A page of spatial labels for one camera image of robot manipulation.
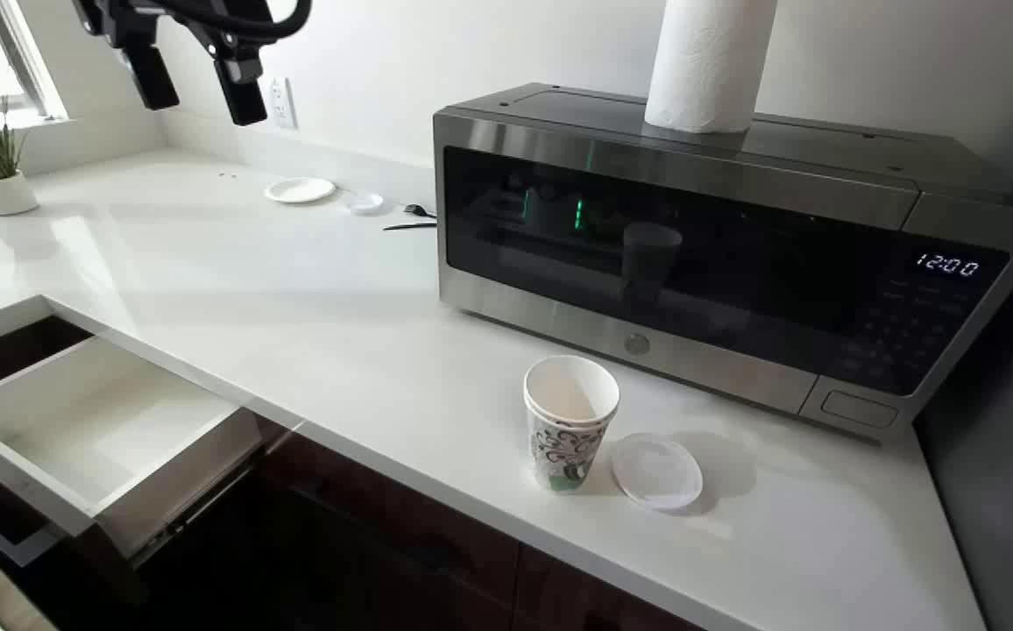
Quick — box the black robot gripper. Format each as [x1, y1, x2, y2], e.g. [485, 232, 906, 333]
[70, 0, 299, 129]

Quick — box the patterned paper cup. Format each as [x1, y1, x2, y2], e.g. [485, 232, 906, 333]
[520, 353, 624, 494]

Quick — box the open white drawer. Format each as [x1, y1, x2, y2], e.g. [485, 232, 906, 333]
[0, 333, 271, 561]

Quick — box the white plastic cup lid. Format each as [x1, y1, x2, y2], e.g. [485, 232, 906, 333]
[607, 432, 709, 516]

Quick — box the white round plate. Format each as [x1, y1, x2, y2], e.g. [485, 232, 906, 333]
[262, 175, 339, 211]

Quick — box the white plant pot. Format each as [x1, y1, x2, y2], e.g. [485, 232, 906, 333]
[0, 173, 43, 222]

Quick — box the small black utensil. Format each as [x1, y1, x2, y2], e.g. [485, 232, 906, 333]
[381, 201, 441, 235]

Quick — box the dark wood cabinet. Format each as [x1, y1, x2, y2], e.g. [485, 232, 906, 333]
[134, 425, 709, 631]

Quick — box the white paper towel roll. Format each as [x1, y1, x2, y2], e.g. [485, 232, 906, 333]
[642, 0, 783, 138]

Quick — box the stainless steel microwave oven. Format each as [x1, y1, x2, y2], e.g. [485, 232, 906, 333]
[430, 81, 1013, 448]

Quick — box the white wall outlet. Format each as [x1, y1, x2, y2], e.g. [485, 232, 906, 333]
[267, 73, 301, 134]

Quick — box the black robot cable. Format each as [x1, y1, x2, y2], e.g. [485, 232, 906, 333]
[182, 0, 315, 45]

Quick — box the window frame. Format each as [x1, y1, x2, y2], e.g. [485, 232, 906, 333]
[0, 0, 70, 134]

